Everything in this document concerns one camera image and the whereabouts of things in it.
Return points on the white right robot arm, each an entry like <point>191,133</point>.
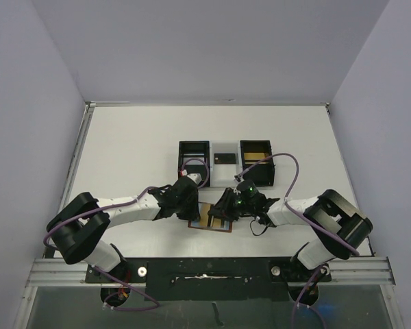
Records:
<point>339,226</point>

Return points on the black card in tray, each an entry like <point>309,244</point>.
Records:
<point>225,159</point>

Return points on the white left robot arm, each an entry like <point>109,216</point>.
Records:
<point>77,230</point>

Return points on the black white card sorting tray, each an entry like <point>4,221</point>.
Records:
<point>198,157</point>

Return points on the aluminium frame rail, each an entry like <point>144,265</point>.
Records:
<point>363,270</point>

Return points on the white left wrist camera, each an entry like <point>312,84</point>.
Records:
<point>195,177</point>

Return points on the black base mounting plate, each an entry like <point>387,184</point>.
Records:
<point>215,279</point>

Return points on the gold card in tray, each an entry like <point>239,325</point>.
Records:
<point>254,156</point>

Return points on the brown leather card holder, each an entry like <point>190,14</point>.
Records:
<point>209,222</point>

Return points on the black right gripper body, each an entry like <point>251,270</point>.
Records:
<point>227,205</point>

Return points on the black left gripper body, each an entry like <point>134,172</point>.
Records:
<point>186,209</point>

